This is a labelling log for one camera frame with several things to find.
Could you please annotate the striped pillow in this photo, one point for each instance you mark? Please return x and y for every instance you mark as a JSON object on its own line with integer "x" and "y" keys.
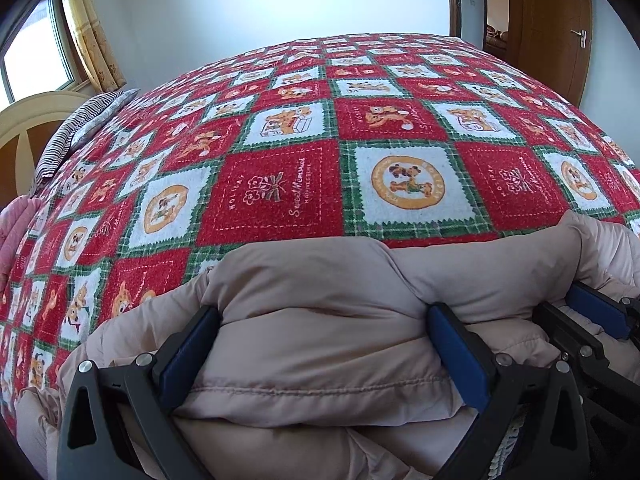
{"x": 80, "y": 130}

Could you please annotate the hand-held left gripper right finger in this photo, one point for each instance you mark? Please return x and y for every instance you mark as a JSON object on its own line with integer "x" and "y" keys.
{"x": 457, "y": 357}

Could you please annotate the yellow floral curtain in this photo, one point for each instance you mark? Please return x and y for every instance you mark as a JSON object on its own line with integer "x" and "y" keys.
{"x": 95, "y": 35}

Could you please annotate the red checked printed blanket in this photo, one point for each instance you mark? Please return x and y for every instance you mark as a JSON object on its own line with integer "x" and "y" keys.
{"x": 300, "y": 160}

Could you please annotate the cream and wood headboard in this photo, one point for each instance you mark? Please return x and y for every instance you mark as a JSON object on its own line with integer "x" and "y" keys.
{"x": 30, "y": 130}

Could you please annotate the brown wooden door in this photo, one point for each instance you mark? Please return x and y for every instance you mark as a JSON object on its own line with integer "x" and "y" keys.
{"x": 545, "y": 35}

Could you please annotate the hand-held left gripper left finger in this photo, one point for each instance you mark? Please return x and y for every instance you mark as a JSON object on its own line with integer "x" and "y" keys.
{"x": 192, "y": 352}

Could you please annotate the pink folded quilt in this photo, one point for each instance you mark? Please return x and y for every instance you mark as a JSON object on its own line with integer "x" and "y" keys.
{"x": 12, "y": 235}

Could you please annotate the light pink quilted jacket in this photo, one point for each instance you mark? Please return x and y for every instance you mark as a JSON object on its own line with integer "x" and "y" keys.
{"x": 320, "y": 310}

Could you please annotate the patterned sofa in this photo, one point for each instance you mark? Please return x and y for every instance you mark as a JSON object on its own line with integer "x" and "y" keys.
{"x": 497, "y": 37}

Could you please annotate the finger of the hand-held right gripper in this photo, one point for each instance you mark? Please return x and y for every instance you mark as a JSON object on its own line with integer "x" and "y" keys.
{"x": 600, "y": 310}
{"x": 570, "y": 332}

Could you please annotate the brown door frame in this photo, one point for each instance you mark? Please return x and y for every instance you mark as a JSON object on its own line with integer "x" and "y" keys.
{"x": 454, "y": 0}

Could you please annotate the window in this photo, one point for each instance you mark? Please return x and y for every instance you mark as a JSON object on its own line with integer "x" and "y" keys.
{"x": 35, "y": 55}

